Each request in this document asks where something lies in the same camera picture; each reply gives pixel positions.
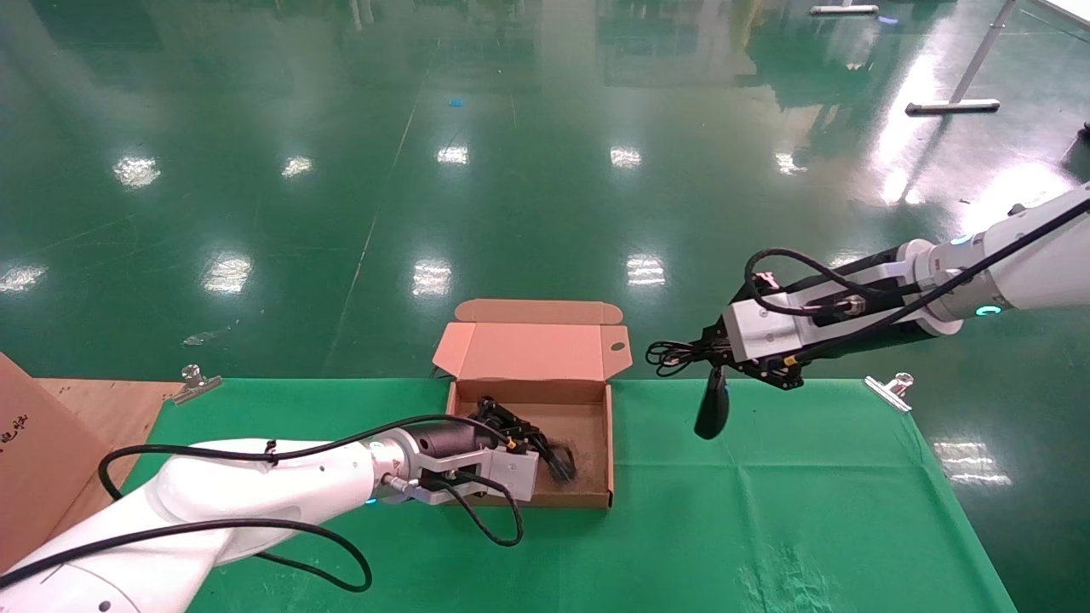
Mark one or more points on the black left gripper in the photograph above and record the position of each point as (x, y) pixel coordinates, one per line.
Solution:
(451, 441)

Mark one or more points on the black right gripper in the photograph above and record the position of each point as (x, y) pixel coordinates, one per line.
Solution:
(894, 298)

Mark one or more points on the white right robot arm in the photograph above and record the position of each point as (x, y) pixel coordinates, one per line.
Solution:
(1039, 272)

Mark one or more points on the open brown cardboard box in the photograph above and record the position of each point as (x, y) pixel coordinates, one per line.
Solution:
(528, 358)

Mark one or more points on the silver binder clip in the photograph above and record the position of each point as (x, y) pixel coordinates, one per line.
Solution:
(196, 390)
(886, 393)

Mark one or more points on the green table cloth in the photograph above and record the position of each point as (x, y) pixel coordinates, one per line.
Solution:
(724, 528)

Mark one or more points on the white table leg with foot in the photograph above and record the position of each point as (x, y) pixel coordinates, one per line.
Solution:
(954, 107)

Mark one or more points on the white table foot bar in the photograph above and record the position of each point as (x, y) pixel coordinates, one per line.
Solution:
(843, 10)

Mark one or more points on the brown carton with black print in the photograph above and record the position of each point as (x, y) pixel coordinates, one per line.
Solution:
(43, 460)

